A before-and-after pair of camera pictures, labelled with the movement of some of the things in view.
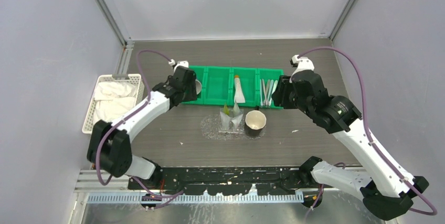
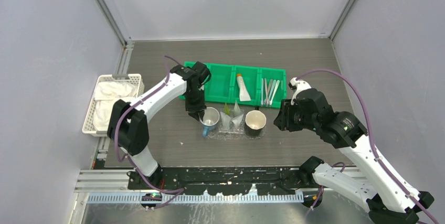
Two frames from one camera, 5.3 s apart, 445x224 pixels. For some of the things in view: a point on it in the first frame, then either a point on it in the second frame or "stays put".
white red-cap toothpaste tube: x=236 y=120 stays put
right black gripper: x=278 y=95 → x=283 y=120
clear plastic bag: x=231 y=120 stays put
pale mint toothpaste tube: x=225 y=120 stays put
